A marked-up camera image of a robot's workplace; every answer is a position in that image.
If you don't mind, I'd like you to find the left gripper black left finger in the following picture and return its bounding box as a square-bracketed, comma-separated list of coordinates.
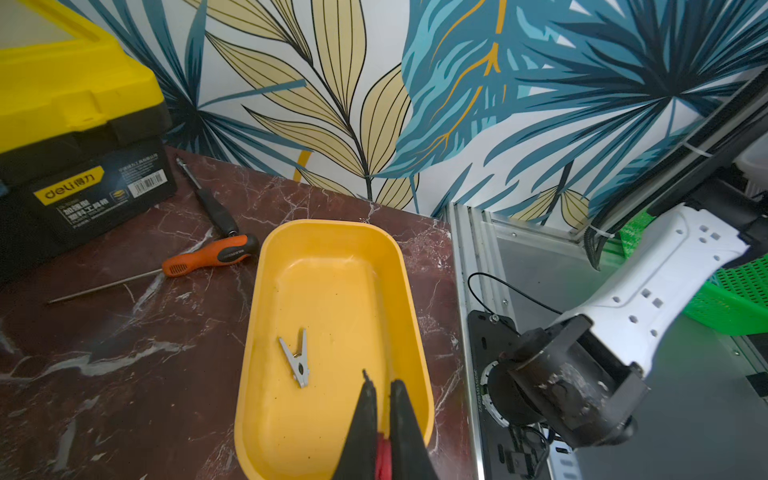
[332, 371, 378, 480]

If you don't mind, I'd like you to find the silver metal clothespin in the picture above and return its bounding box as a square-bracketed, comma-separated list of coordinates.
[278, 328, 310, 388]

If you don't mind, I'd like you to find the orange handled screwdriver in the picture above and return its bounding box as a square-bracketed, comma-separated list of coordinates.
[46, 234, 260, 305]

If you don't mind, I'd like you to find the yellow plastic tray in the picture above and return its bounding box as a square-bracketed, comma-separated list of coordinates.
[234, 220, 435, 479]

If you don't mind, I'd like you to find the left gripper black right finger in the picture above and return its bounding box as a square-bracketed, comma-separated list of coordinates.
[389, 380, 438, 480]

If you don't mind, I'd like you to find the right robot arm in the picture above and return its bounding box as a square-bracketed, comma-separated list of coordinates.
[488, 178, 767, 449]

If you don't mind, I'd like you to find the red clothespin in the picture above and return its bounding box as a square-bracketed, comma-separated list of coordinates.
[374, 433, 393, 480]

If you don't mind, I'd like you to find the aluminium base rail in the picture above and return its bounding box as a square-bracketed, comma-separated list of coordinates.
[446, 204, 767, 479]

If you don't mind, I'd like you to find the yellow black plastic toolbox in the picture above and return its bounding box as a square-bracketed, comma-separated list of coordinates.
[1, 1, 177, 282]

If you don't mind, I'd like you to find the green plastic basket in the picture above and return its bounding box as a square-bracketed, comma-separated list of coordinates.
[617, 209, 768, 337]

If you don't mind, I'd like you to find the black handled screwdriver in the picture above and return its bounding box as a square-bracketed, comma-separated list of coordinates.
[175, 157, 240, 237]

